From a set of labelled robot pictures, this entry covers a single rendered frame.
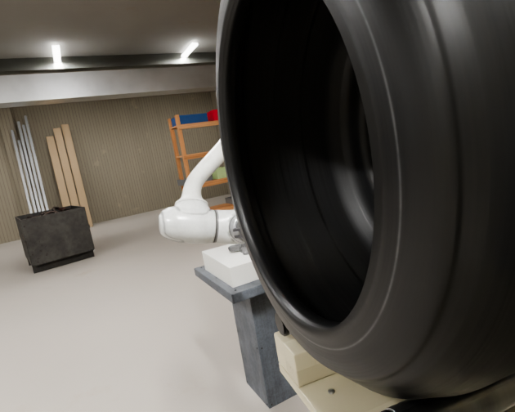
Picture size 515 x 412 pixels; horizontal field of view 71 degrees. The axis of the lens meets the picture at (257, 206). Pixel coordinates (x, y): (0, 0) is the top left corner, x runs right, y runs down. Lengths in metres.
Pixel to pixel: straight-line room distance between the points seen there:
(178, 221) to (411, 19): 0.90
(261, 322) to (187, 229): 0.80
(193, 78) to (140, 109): 2.95
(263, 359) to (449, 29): 1.68
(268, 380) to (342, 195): 1.26
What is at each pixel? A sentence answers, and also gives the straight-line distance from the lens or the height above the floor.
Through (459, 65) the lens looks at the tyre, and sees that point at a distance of 0.24.
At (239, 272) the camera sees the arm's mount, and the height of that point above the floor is 0.71.
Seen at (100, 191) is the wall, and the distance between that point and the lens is 10.53.
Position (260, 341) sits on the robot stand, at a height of 0.34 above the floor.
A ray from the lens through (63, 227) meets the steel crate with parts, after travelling 5.98.
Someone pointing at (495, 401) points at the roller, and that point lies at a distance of 0.48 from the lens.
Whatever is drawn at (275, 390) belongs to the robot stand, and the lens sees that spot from 1.93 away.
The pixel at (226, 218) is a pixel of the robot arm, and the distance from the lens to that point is 1.09.
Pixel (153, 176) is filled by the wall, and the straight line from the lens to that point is 10.70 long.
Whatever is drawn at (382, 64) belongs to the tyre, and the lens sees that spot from 0.26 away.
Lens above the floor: 1.19
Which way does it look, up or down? 9 degrees down
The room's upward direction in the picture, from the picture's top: 9 degrees counter-clockwise
